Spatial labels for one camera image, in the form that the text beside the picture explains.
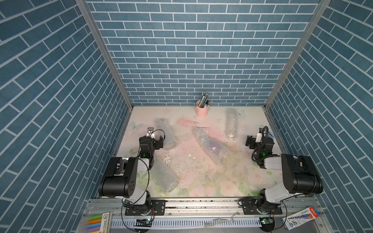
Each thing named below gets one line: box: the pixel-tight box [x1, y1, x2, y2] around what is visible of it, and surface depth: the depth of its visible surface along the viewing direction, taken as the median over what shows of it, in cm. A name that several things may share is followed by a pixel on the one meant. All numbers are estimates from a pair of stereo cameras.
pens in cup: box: [197, 91, 213, 109], surface depth 110 cm
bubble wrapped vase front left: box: [150, 156, 180, 194], surface depth 80 cm
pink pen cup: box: [195, 99, 210, 119], surface depth 112 cm
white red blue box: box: [280, 206, 321, 231], surface depth 72 cm
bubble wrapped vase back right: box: [226, 107, 238, 141], surface depth 104 cm
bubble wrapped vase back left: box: [154, 117, 178, 151], surface depth 97 cm
